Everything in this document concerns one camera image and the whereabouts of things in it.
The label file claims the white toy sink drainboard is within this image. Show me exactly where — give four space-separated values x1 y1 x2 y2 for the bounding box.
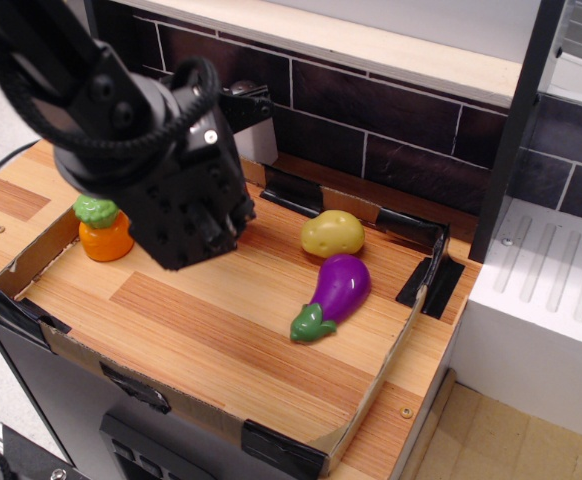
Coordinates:
451 200 582 435

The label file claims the cardboard fence with black tape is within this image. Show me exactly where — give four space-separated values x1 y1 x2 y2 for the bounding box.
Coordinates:
0 142 479 479

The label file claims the purple toy eggplant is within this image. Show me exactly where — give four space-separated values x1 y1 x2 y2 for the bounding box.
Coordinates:
290 254 372 343

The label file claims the orange toy carrot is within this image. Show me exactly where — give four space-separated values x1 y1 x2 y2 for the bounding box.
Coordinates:
73 195 135 262

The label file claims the brass screw right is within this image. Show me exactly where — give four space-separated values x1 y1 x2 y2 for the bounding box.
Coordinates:
400 407 413 419

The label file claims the yellow toy potato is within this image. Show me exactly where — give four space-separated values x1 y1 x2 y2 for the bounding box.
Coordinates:
300 210 365 258

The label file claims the white salt shaker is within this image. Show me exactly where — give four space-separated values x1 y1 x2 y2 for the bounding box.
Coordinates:
229 80 278 165

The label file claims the black toy oven front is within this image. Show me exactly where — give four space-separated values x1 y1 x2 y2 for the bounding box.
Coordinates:
100 414 214 480

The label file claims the wooden shelf with black posts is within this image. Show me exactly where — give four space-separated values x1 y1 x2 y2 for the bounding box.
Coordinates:
83 0 567 264

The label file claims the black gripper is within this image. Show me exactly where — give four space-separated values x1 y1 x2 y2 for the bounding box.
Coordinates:
115 84 273 271

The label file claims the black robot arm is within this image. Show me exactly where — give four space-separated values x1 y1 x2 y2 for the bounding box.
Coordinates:
0 1 272 270

